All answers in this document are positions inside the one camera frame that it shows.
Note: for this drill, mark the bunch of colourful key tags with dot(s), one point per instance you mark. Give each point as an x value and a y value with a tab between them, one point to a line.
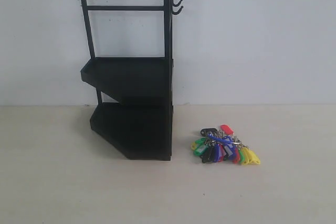
221	144

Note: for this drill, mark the black two-tier metal rack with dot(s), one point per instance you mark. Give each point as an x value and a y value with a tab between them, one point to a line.
135	108

